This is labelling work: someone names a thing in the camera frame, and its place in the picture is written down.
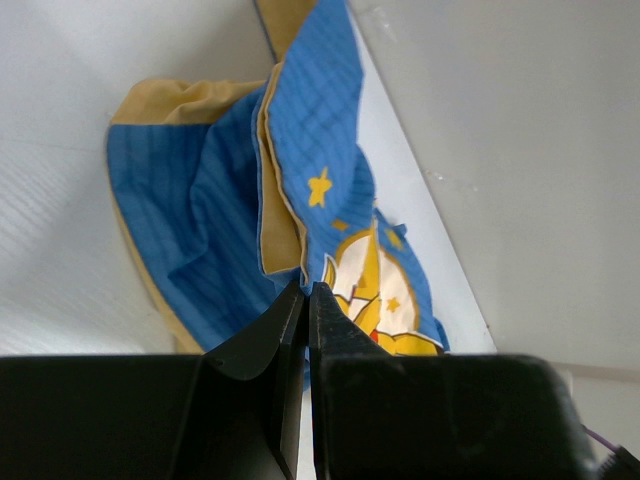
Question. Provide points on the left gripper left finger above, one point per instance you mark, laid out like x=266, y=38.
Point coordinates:
x=232, y=413

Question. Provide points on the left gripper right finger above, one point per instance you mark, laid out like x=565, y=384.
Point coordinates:
x=380, y=416

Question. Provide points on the blue Pikachu cloth placemat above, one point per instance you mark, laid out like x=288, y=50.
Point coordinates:
x=226, y=192

